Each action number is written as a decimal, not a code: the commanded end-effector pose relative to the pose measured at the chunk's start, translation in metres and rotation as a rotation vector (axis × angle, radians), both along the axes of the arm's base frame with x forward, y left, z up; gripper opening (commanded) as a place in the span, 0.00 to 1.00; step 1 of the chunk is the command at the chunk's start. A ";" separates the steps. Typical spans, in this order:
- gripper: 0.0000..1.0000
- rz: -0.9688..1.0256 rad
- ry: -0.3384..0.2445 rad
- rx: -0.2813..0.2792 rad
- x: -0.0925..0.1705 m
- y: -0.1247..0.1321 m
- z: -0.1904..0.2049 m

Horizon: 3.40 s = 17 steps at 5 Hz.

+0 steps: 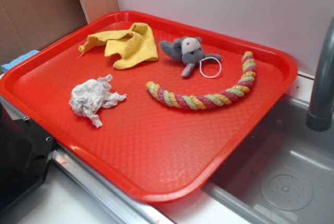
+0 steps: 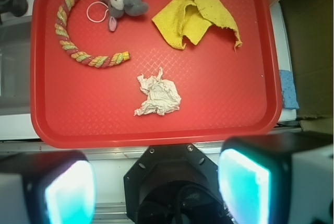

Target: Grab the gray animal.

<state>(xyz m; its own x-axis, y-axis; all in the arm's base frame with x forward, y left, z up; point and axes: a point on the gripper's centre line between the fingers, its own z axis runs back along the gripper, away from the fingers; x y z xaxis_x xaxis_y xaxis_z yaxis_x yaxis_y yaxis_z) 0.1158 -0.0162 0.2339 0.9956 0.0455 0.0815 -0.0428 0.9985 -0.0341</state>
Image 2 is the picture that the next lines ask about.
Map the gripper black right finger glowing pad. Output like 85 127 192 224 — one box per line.
218 132 333 223

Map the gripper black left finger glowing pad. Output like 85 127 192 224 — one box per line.
1 150 97 223

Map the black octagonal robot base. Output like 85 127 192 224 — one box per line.
124 144 233 223

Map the blue sponge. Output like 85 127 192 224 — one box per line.
279 70 300 110

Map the crumpled white paper towel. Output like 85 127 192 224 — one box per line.
134 67 182 116

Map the red plastic tray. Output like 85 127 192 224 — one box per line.
30 0 282 148

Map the brown cardboard box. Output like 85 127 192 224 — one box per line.
280 0 333 134

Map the yellow cloth rag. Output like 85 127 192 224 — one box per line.
152 0 242 50

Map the gray plush mouse toy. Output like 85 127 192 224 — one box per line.
86 0 149 32

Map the multicolour twisted rope toy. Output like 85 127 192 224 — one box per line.
54 0 130 68

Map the black knob mount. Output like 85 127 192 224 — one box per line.
1 0 28 17

